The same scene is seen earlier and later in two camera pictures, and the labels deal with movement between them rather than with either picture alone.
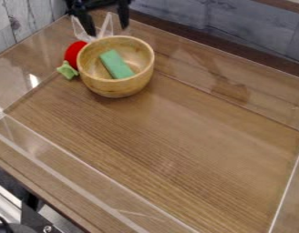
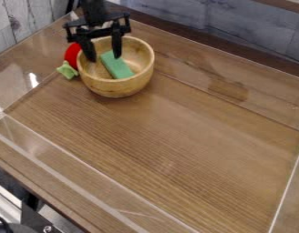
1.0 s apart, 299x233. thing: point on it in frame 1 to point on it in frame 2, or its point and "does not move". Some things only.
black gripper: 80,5 to 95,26
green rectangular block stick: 115,64 does not move
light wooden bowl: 136,54 does not move
